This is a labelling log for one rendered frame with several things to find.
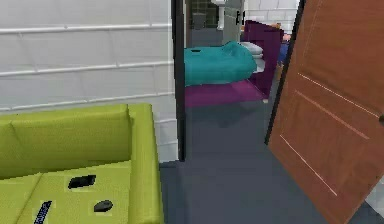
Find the teal blanket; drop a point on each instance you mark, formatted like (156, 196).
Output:
(216, 65)

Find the small black flat object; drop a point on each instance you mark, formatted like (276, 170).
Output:
(195, 51)

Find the white pillow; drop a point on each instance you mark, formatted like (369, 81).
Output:
(252, 48)

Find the grey bin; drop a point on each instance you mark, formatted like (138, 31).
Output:
(199, 20)

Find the purple bed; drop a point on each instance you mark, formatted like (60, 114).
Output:
(263, 43)

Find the grey open room door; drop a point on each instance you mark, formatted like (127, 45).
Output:
(232, 21)

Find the lime green sofa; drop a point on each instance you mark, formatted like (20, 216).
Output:
(83, 140)

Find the black oval remote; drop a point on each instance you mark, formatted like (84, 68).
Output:
(103, 206)

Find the black rectangular phone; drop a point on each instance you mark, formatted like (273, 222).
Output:
(81, 181)

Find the brown wooden room door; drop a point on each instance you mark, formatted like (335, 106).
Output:
(333, 100)

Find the dark blue remote control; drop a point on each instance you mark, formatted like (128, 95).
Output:
(42, 212)

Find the white pedestal sink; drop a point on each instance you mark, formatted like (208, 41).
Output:
(220, 11)

